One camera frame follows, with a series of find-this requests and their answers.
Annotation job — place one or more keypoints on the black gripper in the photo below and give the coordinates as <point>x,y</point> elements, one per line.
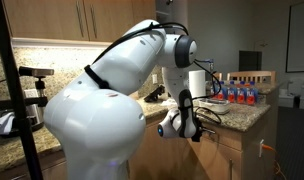
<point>199,131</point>

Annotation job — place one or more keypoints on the wooden drawer with steel handle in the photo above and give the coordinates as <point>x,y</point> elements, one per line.
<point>215,137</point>

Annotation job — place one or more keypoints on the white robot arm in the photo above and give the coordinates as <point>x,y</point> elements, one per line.
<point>99,126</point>

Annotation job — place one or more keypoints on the white rectangular dish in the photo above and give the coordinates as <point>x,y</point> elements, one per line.
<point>215,105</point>

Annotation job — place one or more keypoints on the white paper towel roll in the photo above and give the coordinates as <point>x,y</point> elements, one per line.
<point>197,83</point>

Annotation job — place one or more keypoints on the pack of water bottles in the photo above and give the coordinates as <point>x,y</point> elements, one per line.
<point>240,93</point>

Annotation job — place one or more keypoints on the wooden chair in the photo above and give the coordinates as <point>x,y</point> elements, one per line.
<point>256,76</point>

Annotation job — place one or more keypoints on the lower cabinet door with handle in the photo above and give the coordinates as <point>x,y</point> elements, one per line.
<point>217,161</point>

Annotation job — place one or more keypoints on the whiteboard on wall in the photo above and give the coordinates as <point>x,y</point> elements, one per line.
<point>295,44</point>

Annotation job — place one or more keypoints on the camera on mount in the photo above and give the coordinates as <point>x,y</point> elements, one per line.
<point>38,73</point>

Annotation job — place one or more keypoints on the upper wooden wall cabinets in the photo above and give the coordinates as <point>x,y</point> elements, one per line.
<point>80,20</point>

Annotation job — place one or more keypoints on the black camera tripod pole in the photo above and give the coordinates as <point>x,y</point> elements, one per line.
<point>17,99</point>

